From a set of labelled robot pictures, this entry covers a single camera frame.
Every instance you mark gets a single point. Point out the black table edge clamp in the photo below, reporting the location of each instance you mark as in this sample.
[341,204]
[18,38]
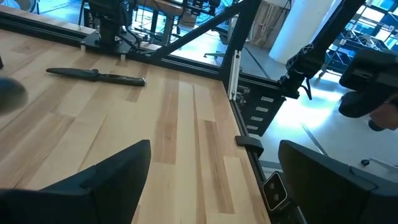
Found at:
[248,144]

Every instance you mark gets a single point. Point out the background wooden table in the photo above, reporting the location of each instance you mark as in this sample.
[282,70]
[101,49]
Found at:
[161,6]

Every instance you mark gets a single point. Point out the small table-level camera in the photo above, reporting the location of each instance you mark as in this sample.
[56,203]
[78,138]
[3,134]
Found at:
[275,191]

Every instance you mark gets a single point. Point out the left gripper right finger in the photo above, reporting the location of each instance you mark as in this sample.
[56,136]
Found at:
[335,199]

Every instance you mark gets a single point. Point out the blue storage bins rack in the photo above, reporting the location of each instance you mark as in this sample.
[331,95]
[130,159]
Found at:
[357,43]

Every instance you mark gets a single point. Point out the black control box white labels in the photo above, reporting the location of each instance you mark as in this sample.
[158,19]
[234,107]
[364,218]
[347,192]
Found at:
[248,105]

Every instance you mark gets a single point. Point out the white pillar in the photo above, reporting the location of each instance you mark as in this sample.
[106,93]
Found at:
[298,31]

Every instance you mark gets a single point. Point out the black metal table frame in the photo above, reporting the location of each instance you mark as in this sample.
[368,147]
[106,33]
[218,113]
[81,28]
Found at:
[241,31]

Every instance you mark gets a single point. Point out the black knife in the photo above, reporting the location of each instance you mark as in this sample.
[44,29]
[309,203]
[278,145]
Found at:
[93,75]

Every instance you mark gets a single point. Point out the wooden crate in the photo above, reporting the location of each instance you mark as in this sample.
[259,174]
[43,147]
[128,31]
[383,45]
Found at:
[267,21]

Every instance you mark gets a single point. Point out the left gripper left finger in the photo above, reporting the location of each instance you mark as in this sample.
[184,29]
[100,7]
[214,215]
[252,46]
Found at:
[77,205]

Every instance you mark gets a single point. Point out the person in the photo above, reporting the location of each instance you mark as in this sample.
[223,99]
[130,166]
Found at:
[367,102]

